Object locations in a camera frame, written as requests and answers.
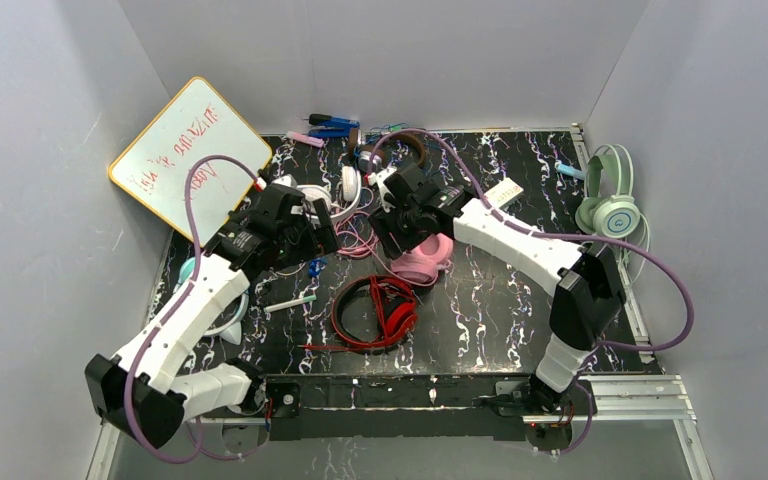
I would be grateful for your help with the white red small box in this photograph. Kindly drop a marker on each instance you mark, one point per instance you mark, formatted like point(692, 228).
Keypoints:
point(504, 193)

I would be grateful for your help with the pink headphones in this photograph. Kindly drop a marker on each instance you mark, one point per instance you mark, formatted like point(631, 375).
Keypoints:
point(421, 266)

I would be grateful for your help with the white green marker pen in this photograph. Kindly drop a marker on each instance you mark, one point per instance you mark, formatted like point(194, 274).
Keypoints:
point(289, 303)

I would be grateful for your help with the red headphones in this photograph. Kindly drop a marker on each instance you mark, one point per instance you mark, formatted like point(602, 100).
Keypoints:
point(394, 304)

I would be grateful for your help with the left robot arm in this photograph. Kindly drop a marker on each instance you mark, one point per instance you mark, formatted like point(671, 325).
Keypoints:
point(139, 389)

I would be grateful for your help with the mint green headphones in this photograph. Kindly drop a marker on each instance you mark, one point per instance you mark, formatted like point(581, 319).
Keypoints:
point(609, 208)

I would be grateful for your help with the light blue pen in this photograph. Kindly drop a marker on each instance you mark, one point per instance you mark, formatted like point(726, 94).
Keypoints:
point(570, 171)

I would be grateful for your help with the black table front rail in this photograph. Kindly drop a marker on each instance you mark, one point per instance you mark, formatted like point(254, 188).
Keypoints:
point(406, 405)

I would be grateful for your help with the brown headphones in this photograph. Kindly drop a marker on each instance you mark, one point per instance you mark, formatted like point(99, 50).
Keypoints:
point(368, 160)

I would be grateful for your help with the teal white cat-ear headphones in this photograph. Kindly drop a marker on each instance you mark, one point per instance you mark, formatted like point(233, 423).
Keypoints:
point(227, 326)

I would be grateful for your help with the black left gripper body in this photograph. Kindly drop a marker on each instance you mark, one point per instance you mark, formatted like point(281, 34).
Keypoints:
point(321, 231)

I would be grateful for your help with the pink marker pen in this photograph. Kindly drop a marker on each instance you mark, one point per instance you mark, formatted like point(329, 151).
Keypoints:
point(305, 139)

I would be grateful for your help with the blue black tool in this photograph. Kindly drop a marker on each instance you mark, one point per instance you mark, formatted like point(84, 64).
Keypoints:
point(327, 126)

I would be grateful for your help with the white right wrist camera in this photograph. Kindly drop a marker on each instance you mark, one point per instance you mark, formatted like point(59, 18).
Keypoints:
point(376, 181)

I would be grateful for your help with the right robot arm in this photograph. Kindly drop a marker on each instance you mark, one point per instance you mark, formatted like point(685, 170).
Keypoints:
point(582, 280)

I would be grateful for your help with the white board yellow frame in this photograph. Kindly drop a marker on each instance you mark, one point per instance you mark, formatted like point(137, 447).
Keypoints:
point(157, 166)

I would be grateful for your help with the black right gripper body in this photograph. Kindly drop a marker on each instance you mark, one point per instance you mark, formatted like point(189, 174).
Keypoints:
point(388, 229)

